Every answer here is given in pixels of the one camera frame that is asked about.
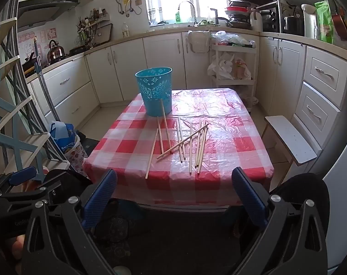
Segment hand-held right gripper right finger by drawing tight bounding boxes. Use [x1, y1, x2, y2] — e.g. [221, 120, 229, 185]
[231, 167, 330, 275]

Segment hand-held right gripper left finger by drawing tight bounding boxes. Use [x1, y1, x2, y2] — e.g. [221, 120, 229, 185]
[22, 169, 125, 275]

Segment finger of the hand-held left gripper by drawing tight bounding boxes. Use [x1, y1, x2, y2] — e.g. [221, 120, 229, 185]
[0, 168, 92, 207]
[0, 168, 38, 197]

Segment pile of wooden chopsticks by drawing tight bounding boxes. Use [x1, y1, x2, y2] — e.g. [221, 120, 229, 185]
[145, 99, 211, 179]

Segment blue perforated plastic basket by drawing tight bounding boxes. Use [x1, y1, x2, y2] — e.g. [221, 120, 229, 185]
[135, 67, 173, 117]

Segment person's left hand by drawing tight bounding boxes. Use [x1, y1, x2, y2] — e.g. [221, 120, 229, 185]
[4, 233, 27, 261]

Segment floral bag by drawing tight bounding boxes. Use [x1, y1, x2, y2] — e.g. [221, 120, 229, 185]
[66, 136, 89, 178]

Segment dark patterned cloth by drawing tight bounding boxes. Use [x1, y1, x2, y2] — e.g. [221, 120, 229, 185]
[95, 201, 151, 264]

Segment blue and white bag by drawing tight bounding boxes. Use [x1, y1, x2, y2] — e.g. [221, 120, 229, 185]
[49, 122, 77, 157]

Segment black box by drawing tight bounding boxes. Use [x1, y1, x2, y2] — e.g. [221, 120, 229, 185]
[76, 132, 100, 150]

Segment red checkered plastic tablecloth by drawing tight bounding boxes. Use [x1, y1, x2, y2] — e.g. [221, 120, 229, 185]
[82, 88, 275, 207]

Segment white wooden stool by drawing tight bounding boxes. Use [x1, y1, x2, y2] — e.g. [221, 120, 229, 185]
[262, 115, 323, 184]

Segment black wok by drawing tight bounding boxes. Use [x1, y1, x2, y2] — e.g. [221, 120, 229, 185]
[22, 60, 37, 75]

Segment white rolling cart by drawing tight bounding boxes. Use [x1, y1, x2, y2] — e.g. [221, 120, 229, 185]
[210, 33, 258, 111]

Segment steel kettle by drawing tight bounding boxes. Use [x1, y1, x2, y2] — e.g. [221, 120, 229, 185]
[47, 40, 66, 63]

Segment printed plastic bag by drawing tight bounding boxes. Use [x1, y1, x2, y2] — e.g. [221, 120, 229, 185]
[233, 59, 252, 80]

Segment white plastic bag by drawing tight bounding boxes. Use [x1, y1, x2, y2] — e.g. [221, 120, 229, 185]
[208, 53, 234, 81]

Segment folding wooden rack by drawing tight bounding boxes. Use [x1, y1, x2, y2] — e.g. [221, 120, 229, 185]
[0, 17, 52, 178]

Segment white lower kitchen cabinets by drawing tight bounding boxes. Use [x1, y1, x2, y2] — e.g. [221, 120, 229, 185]
[27, 31, 347, 152]

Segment dark cutting board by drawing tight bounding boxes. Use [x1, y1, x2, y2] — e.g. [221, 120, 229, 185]
[95, 23, 113, 45]

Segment clear plastic bags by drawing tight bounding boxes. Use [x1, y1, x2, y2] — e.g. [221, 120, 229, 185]
[211, 31, 255, 48]

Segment white hanging bin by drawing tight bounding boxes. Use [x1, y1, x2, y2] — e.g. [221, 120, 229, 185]
[188, 30, 211, 53]

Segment range hood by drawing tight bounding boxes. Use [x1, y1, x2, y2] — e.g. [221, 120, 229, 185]
[17, 0, 79, 32]

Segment white plastic jug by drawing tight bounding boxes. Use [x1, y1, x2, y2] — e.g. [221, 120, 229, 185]
[249, 9, 263, 32]

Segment black cooking pot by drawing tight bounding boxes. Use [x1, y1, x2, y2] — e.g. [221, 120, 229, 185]
[282, 16, 306, 36]

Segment black toaster oven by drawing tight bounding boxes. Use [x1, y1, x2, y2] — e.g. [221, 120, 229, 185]
[259, 6, 280, 33]

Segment stack of pots and pans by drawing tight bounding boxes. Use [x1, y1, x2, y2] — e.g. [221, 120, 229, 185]
[224, 4, 252, 29]

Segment white electric kettle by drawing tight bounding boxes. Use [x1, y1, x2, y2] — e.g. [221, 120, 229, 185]
[301, 4, 320, 39]

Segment chrome faucet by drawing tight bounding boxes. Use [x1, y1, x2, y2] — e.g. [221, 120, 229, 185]
[178, 1, 197, 27]

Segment green packet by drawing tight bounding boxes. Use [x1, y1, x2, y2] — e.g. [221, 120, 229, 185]
[314, 0, 334, 45]

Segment copper pan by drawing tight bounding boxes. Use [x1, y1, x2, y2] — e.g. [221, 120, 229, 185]
[331, 13, 347, 41]

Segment grey mop handle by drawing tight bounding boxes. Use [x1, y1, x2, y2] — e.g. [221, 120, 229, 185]
[33, 37, 58, 121]

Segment pink wall stickers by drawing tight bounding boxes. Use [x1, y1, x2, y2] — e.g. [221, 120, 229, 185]
[17, 28, 58, 63]

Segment wall utensil rack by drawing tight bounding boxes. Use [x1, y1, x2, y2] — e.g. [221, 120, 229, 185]
[76, 13, 111, 49]

